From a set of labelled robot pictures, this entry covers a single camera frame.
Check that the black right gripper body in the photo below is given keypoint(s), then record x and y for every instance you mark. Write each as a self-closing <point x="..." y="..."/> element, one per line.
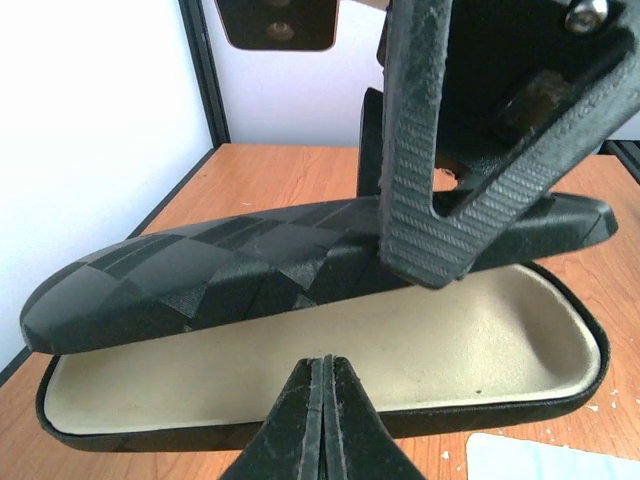
<point x="472" y="86"/>

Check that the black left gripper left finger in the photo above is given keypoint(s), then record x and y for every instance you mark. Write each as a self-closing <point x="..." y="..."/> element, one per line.
<point x="288" y="444"/>

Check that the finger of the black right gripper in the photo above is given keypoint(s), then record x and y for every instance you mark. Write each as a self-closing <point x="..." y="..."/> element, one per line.
<point x="434" y="234"/>
<point x="370" y="156"/>

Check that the black frame post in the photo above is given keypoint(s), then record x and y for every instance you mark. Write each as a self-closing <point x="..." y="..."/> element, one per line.
<point x="202" y="56"/>

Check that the light blue cleaning cloth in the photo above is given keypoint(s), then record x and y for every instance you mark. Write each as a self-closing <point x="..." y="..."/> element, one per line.
<point x="499" y="457"/>

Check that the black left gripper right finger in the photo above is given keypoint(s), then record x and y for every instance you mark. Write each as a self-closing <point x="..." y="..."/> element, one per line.
<point x="355" y="442"/>

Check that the black checkered glasses case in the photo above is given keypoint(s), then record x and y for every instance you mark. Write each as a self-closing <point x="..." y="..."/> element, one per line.
<point x="181" y="340"/>

